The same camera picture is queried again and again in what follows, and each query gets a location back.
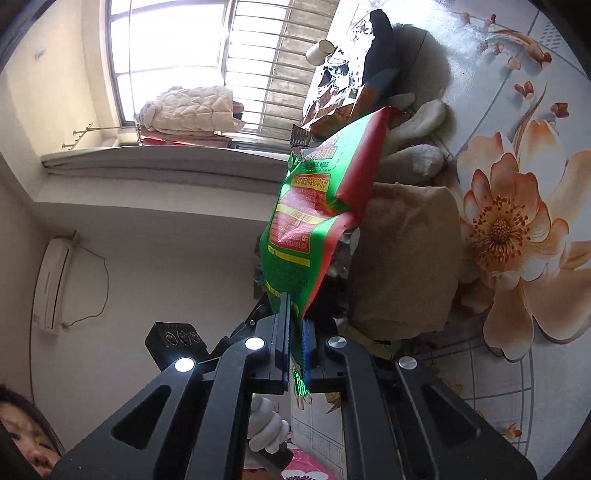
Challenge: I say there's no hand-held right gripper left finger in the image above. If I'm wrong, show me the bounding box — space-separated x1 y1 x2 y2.
48 292 295 480

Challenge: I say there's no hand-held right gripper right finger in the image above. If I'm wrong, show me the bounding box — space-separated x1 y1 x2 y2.
302 318 539 480

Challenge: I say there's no green red snack bag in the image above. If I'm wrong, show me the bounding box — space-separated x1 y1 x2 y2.
257 106 402 398

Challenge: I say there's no person's left hand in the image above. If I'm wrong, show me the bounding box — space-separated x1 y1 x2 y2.
248 396 291 455

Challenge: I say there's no pink floral cloth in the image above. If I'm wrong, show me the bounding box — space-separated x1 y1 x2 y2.
277 450 340 480

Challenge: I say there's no brown paper bag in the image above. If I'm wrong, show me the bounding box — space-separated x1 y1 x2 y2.
346 182 462 343

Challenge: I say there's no white air conditioner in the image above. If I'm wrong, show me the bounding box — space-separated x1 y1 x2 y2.
32 237 79 334

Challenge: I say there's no person's head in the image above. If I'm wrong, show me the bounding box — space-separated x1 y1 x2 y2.
0 383 66 480

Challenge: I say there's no floral tablecloth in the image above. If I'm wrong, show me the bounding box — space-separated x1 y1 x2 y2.
291 0 591 480

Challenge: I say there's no beige quilted jacket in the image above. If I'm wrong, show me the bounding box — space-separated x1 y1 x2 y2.
137 85 245 136

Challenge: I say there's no metal window railing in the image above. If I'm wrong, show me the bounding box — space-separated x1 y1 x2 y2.
222 0 341 153

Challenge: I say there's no orange foil snack bag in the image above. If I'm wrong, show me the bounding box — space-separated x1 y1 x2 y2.
300 8 399 139

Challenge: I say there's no white paper cup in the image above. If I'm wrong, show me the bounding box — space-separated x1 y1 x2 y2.
304 39 336 65

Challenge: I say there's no thin wall cable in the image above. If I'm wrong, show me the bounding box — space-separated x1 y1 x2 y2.
60 244 110 329

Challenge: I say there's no metal clothes rail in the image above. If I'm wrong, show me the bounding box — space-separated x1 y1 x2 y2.
62 122 139 151

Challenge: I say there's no window frame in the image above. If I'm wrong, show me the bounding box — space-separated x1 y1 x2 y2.
104 0 234 128

